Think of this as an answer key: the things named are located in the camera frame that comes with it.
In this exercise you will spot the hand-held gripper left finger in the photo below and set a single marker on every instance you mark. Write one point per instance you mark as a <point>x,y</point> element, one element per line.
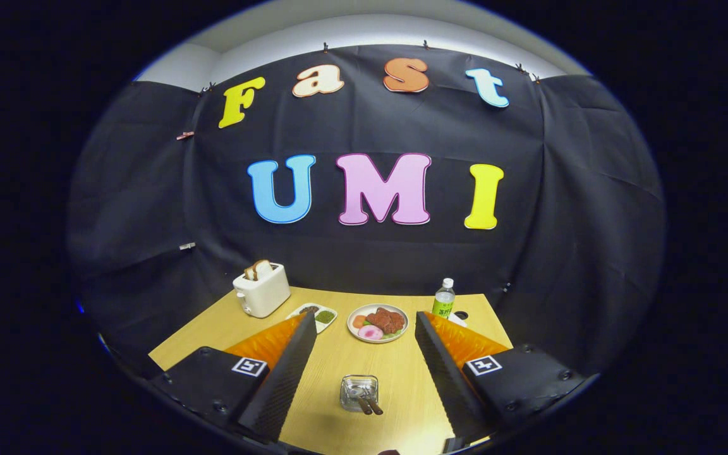
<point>288,379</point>

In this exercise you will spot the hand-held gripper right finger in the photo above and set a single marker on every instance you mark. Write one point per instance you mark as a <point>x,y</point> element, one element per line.
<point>443,379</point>

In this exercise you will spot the clear plastic container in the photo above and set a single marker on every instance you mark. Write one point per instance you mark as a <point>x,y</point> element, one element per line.
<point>345,388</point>

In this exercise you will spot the white square coaster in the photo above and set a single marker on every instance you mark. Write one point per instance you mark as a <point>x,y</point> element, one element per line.
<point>463,322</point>

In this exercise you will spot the white divided tray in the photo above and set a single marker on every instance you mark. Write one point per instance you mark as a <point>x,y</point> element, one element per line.
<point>326,326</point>

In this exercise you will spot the pile of dark beans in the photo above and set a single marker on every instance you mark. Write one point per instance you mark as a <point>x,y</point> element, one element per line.
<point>308,310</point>

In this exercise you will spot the pile of green beans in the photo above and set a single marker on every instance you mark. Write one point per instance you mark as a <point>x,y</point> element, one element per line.
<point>325,316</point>

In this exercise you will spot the green label drink bottle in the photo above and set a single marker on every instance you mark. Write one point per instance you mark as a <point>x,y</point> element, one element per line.
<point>443,300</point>

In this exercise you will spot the white round food plate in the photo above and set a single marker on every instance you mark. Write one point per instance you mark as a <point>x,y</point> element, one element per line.
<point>354,333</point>

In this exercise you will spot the red meat pieces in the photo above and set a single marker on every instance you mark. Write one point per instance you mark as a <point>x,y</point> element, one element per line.
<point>386,320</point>

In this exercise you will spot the pink round slice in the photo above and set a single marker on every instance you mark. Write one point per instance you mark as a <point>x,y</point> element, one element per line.
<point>370,332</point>

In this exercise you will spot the white toaster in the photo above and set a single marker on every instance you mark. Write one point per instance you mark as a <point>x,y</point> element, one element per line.
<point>266,294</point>

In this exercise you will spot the orange round slice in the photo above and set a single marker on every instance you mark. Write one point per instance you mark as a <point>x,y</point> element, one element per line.
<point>359,321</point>

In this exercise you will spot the small toast bread slice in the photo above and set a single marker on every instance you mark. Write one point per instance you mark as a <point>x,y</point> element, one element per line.
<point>249,273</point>

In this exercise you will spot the large toast bread slice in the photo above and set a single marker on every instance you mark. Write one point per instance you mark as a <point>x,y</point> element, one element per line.
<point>262,269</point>

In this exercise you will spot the red cloth clip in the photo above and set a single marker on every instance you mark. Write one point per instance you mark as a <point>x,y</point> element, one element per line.
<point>185,135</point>

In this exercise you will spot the row of black cloth clips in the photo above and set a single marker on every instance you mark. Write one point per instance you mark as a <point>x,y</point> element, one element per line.
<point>325,47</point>

